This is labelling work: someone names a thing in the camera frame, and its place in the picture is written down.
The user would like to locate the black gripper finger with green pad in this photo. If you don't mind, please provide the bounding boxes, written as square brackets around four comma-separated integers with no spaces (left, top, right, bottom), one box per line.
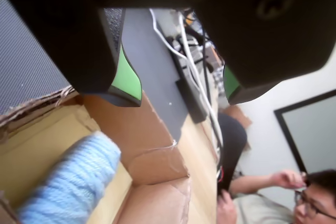
[187,0,336,106]
[0,0,144,109]

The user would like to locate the light blue yarn-wrapped block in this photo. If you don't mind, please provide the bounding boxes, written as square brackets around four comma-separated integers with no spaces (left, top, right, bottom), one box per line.
[15,132,122,224]

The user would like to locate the person's right forearm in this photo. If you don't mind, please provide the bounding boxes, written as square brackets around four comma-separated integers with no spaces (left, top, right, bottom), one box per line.
[230,173,276,195]

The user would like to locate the open cardboard box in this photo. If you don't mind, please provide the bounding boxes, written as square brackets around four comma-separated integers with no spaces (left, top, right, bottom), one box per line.
[0,84,193,224]

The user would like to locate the person's right hand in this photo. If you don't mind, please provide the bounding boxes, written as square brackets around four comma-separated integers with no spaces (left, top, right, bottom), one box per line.
[271,169,308,190]

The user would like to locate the person's left hand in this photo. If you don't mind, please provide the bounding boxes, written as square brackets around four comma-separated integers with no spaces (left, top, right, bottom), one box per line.
[216,190,237,224]

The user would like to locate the black power strip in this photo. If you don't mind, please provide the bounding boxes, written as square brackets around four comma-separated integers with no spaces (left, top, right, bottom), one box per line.
[175,78,208,124]

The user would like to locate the black padded chair back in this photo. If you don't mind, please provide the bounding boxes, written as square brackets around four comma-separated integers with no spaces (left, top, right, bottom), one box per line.
[217,113,248,191]

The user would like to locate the person's head black hair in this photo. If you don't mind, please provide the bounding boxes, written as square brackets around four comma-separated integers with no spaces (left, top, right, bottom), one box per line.
[293,169,336,224]

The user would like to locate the black rimmed eyeglasses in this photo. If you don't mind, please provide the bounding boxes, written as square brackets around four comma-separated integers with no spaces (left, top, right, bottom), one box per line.
[293,189,336,216]

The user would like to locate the person's beige shirt torso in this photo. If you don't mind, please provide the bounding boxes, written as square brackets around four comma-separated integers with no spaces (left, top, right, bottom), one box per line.
[233,193,299,224]

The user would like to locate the white cable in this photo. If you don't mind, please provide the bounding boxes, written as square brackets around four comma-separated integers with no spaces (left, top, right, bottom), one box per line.
[178,14,224,156]
[149,8,190,59]

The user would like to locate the black framed wall board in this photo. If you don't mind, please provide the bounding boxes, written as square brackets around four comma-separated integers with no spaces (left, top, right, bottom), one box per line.
[274,89,336,174]

